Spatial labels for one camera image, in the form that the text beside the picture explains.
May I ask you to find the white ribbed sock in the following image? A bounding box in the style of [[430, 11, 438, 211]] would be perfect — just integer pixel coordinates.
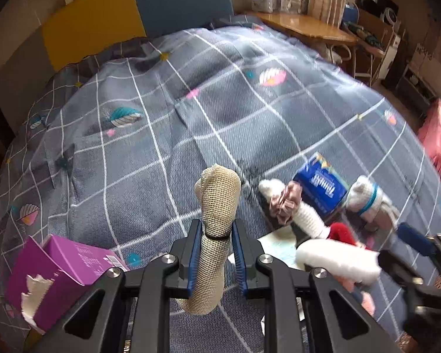
[[258, 178, 330, 239]]

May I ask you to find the red and white fluffy sock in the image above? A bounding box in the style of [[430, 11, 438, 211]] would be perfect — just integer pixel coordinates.
[[296, 222, 383, 288]]

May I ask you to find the beige mesh sock roll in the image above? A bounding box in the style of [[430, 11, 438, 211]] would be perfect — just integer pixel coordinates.
[[174, 164, 242, 315]]

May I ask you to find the clear plastic bag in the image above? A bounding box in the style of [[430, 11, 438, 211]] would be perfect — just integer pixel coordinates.
[[279, 0, 303, 14]]

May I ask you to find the brown satin scrunchie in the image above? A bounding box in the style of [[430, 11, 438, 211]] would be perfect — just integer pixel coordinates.
[[268, 181, 303, 227]]

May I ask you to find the white wet wipes packet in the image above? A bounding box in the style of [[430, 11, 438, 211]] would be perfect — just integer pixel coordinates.
[[259, 232, 299, 270]]

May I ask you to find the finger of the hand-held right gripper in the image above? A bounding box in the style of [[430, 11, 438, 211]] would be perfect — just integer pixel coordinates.
[[378, 249, 427, 295], [396, 222, 441, 267]]

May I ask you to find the purple cardboard box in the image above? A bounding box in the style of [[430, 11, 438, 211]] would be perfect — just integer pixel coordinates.
[[4, 234, 131, 336]]

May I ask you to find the white plastic bag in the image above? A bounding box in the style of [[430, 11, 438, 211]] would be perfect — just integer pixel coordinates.
[[249, 0, 280, 14]]

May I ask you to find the pink cloth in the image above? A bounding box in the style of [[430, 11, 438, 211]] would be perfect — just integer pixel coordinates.
[[417, 97, 441, 194]]

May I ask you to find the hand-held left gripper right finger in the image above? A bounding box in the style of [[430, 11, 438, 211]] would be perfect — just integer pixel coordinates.
[[231, 218, 402, 353]]

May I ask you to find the grey printed blanket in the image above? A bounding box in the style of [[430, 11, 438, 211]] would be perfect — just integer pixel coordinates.
[[0, 15, 441, 353]]

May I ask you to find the white storage shelf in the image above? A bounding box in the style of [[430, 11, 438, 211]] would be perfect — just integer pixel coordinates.
[[397, 53, 441, 104]]

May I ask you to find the brown cardboard box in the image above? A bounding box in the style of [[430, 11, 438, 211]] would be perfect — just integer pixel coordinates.
[[356, 8, 399, 59]]

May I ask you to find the multicolour padded headboard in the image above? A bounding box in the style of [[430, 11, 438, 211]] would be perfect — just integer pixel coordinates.
[[0, 0, 236, 118]]

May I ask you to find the blue tissue pack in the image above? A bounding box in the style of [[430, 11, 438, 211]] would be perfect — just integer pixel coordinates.
[[293, 151, 350, 216]]

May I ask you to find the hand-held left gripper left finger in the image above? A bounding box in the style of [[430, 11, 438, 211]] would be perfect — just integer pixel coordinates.
[[33, 219, 203, 353]]

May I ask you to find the pink fluffy sock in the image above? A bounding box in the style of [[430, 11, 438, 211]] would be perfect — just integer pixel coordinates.
[[338, 279, 376, 317]]

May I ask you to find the wooden desk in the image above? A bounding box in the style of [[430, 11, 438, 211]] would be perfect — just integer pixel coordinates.
[[247, 10, 360, 81]]

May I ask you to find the white sock with blue stripe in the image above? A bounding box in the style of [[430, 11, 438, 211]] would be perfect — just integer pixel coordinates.
[[345, 176, 400, 233]]

